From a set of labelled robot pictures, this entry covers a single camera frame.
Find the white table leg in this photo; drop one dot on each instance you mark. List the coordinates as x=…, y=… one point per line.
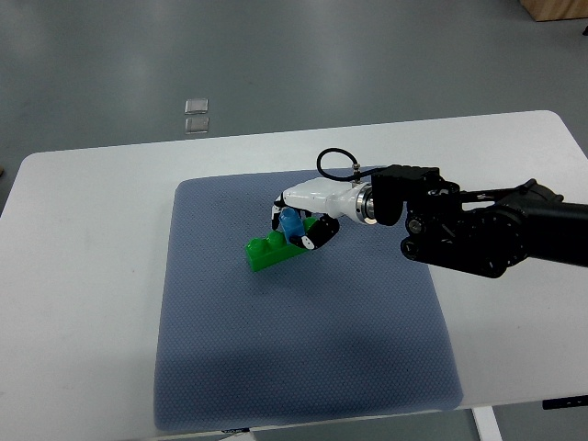
x=486, y=424

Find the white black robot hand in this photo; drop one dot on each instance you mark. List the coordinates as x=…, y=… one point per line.
x=320, y=202

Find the blue-grey textured mat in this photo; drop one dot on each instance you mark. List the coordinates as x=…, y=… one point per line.
x=351, y=329

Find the wooden furniture corner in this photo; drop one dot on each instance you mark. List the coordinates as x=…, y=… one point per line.
x=553, y=10

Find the black label under table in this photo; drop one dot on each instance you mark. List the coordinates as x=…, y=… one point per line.
x=236, y=431

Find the green four-stud toy block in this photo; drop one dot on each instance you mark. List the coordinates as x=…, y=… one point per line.
x=264, y=252

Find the blue toy block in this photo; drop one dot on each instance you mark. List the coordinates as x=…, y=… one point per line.
x=291, y=224

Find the upper metal floor plate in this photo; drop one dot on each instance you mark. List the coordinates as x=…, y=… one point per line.
x=195, y=106

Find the black table control panel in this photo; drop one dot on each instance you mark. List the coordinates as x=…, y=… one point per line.
x=565, y=403

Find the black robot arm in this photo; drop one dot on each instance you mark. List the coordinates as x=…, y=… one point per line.
x=481, y=232

